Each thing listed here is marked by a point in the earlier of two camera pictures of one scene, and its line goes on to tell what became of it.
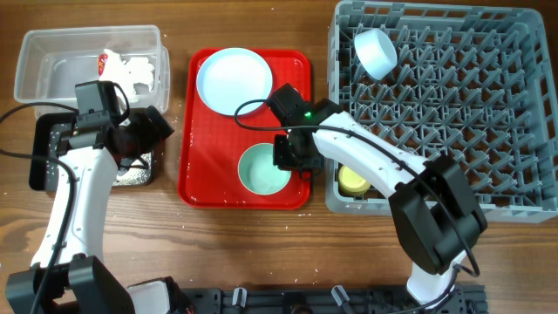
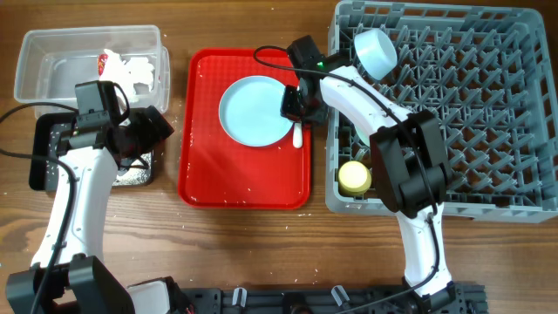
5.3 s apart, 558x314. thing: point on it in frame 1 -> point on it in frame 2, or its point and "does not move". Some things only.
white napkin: [134, 71] does not move
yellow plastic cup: [351, 183] does not move
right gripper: [281, 158] -> [288, 109]
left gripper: [152, 137] does not move
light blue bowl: [375, 53] does not move
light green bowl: [259, 174] -> [364, 131]
